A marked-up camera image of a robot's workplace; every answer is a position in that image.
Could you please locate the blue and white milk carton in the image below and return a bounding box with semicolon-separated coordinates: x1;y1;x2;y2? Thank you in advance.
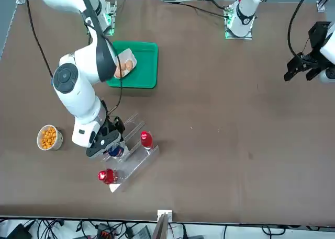
107;144;129;160

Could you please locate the black base cable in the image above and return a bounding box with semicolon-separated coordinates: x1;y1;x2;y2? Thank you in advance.
162;0;227;17

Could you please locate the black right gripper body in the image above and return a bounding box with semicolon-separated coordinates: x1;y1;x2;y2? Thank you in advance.
85;130;122;158

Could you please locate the clear acrylic display stand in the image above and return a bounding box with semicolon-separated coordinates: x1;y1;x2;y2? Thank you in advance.
100;113;160;193

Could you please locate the small red bottle white cap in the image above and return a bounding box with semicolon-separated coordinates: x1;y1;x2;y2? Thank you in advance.
98;168;120;185

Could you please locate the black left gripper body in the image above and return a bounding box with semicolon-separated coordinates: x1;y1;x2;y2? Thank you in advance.
308;21;333;61

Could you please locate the white egg container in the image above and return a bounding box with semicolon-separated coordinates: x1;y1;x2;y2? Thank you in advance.
114;48;138;79

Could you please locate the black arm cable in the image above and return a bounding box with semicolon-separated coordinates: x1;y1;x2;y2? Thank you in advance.
287;0;314;56
25;0;54;79

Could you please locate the white cup of orange snacks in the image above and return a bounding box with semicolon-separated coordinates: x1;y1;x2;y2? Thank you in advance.
36;124;63;151

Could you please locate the aluminium frame post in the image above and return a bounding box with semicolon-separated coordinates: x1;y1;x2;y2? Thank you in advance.
151;209;173;239

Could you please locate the tall red cola bottle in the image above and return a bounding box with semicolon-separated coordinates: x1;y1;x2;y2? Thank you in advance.
140;131;154;150

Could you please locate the green plastic tray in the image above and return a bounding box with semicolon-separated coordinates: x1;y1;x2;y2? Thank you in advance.
106;41;159;89

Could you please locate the black power adapter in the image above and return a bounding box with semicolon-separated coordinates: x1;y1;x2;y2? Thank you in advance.
6;220;35;239

